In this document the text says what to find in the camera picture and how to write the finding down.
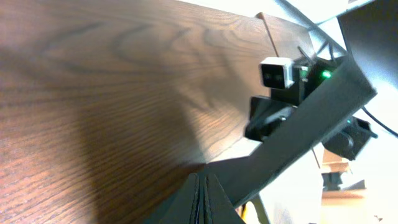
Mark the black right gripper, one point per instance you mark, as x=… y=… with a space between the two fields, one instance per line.
x=268 y=112

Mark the dark green box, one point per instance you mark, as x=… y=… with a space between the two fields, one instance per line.
x=370 y=33

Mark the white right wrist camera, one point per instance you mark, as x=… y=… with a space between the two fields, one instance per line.
x=277 y=72

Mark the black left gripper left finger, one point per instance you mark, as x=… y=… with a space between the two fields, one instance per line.
x=181 y=208

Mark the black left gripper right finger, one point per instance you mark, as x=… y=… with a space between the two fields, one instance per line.
x=217 y=207

